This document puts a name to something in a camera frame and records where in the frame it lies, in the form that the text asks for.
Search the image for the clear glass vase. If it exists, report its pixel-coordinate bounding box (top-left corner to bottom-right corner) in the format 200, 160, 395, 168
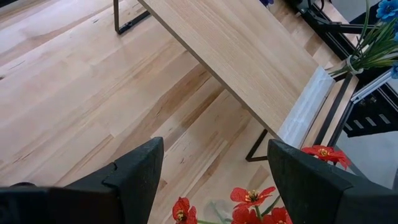
328, 54, 364, 78

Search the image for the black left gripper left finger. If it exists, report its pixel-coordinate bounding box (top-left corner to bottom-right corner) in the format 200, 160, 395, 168
63, 136, 165, 224

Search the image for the black aluminium table frame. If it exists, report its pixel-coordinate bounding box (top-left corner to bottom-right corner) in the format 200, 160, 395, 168
292, 0, 398, 139

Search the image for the blue artificial flower bunch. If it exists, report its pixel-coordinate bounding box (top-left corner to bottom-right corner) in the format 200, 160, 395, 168
329, 0, 398, 80

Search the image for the silver aluminium bracket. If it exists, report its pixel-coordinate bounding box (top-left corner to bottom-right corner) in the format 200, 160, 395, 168
350, 68, 393, 104

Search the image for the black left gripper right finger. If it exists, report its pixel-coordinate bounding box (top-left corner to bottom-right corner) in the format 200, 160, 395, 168
266, 138, 398, 224

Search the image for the red artificial flower bunch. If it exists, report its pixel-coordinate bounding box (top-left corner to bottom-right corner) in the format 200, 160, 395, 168
172, 185, 293, 224
300, 144, 352, 170

